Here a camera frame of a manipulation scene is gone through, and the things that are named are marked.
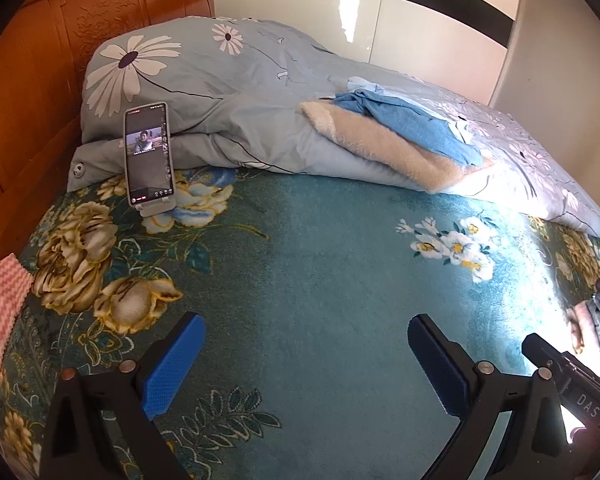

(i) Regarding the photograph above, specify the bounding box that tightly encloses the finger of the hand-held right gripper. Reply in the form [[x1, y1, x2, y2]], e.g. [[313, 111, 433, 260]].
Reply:
[[522, 333, 572, 377]]

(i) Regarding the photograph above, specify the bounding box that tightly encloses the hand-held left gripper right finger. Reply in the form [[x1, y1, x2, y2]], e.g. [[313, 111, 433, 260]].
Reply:
[[408, 314, 569, 480]]

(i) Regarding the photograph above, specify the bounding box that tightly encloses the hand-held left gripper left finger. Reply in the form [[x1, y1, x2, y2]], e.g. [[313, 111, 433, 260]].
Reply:
[[39, 311, 207, 480]]

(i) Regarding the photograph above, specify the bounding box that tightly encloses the blue fleece sweater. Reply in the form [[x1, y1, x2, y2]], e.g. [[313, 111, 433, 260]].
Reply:
[[332, 87, 483, 167]]

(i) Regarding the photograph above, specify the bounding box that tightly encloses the light pink folded garment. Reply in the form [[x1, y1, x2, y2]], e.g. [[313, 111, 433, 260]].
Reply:
[[567, 300, 600, 356]]

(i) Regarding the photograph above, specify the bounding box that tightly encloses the white phone stand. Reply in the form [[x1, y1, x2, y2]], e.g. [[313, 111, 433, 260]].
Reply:
[[132, 195, 177, 219]]

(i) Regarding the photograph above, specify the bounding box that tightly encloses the teal floral bed blanket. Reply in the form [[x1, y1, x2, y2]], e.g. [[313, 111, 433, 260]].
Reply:
[[0, 167, 600, 480]]

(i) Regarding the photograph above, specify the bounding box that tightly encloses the pink white zigzag cloth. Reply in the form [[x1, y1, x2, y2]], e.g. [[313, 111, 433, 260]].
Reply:
[[0, 254, 33, 381]]

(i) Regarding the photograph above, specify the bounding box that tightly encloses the smartphone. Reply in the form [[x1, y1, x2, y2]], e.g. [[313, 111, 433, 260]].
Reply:
[[124, 102, 175, 201]]

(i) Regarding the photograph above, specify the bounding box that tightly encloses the beige fleece blanket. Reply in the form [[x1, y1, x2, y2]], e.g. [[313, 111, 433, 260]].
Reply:
[[296, 99, 501, 196]]

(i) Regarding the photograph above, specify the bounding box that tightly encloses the grey-blue daisy print duvet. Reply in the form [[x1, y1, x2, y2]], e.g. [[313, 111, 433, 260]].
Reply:
[[67, 16, 600, 238]]

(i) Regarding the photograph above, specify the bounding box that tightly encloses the light blue cloth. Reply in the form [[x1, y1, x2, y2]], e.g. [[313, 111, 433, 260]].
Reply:
[[347, 76, 396, 97]]

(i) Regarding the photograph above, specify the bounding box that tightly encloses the white wardrobe with black stripe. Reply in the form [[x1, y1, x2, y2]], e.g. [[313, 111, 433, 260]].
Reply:
[[212, 0, 528, 106]]

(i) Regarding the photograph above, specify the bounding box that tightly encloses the wooden bed frame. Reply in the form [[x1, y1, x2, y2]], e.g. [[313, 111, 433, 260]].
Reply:
[[0, 0, 216, 281]]

